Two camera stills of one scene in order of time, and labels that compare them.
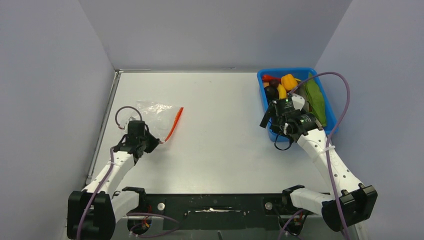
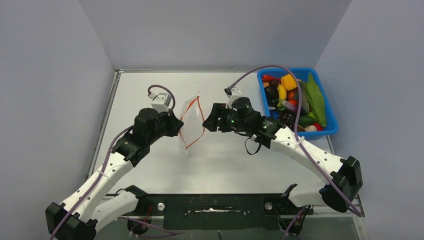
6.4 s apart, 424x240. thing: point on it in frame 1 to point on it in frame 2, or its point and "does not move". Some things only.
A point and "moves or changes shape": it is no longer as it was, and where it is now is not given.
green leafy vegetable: x=313 y=89 does not move
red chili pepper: x=266 y=78 does not move
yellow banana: x=282 y=91 does not move
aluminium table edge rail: x=90 y=171 does not move
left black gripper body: x=149 y=141 to x=164 y=125
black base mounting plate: x=216 y=211 does not move
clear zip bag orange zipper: x=160 y=119 moves or changes shape
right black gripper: x=268 y=115 to x=214 y=121
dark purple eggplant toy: x=272 y=93 does not move
